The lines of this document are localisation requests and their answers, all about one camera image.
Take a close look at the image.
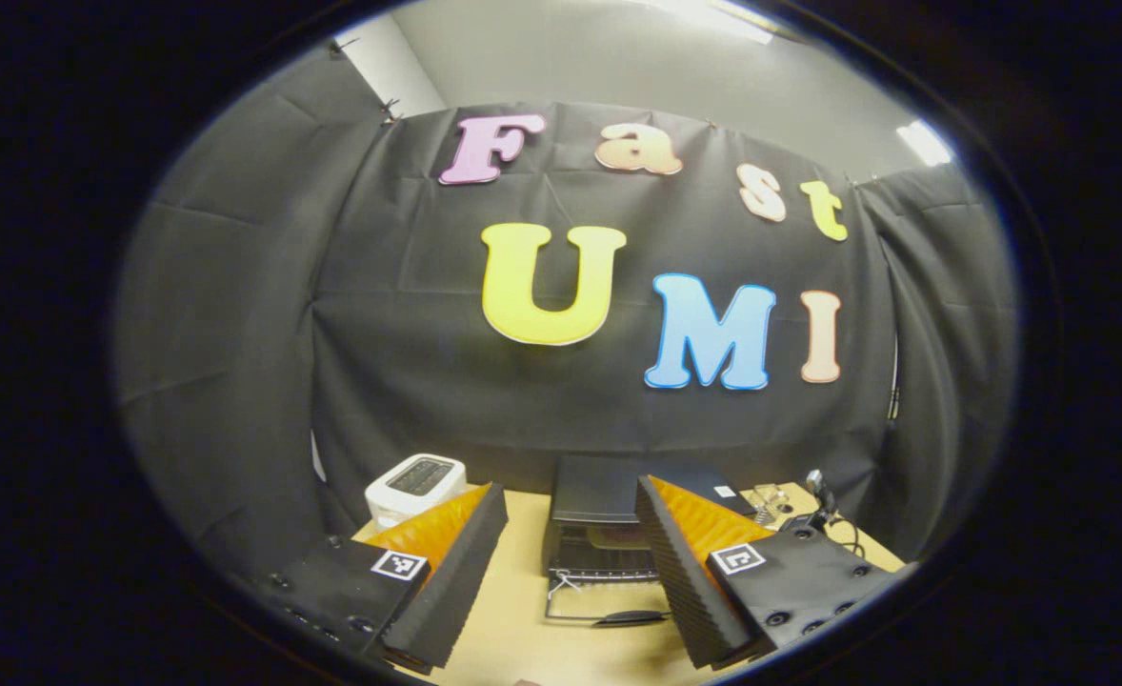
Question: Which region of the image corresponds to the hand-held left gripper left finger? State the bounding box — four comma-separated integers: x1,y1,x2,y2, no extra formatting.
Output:
256,481,510,677

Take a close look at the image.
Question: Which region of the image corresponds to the white toaster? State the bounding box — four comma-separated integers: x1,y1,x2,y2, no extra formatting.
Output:
364,454,468,531

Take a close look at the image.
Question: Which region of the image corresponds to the small ceiling light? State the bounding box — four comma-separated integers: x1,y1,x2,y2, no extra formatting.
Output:
896,119,955,169

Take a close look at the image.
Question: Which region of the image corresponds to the black backdrop cloth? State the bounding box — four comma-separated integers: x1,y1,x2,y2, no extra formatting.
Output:
113,43,1019,582

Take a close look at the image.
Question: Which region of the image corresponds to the black electric oven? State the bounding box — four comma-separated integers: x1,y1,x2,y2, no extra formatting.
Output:
542,455,760,628

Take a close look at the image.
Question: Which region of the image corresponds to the black cable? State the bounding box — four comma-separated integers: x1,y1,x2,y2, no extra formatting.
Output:
823,513,869,561

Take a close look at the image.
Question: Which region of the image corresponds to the metal wire holder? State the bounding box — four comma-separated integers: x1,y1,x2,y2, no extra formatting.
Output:
750,483,792,527

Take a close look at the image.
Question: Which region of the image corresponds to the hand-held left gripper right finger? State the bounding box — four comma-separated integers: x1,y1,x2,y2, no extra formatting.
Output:
635,474,902,671

